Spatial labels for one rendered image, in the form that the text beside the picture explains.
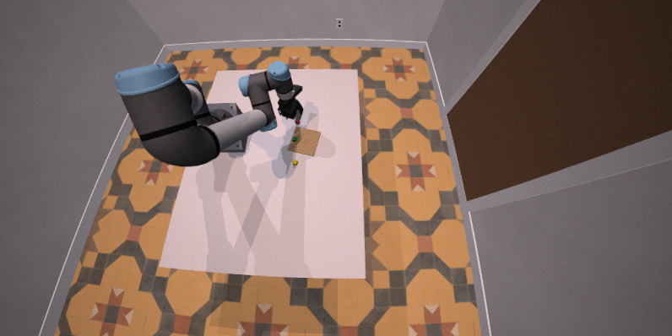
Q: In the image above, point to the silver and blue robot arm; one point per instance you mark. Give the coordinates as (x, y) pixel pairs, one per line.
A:
(157, 103)

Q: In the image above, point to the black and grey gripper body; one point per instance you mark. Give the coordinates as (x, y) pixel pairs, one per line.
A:
(291, 111)

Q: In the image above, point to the tan mat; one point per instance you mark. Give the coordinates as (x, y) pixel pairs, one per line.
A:
(306, 142)

